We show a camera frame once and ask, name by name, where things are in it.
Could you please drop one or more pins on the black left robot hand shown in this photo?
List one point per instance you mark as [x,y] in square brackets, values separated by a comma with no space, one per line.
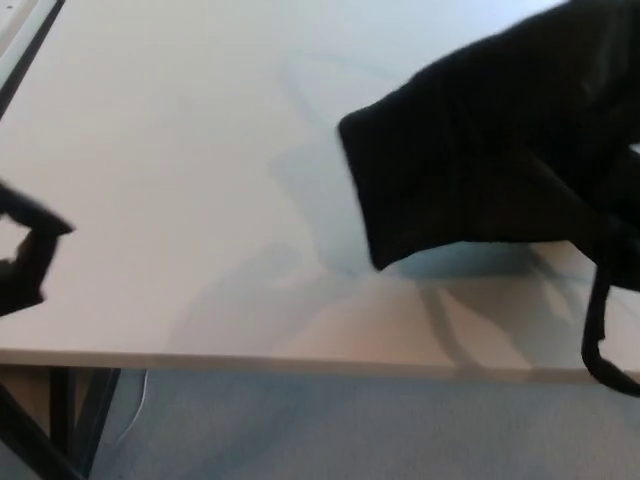
[25,280]

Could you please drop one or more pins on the black fabric lunch bag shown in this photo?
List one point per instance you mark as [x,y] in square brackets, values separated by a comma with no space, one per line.
[475,150]

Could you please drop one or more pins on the white neighbouring desk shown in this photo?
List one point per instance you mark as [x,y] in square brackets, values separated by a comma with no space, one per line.
[15,25]

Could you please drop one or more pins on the black metal table frame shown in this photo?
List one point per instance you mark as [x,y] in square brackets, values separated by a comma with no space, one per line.
[85,415]

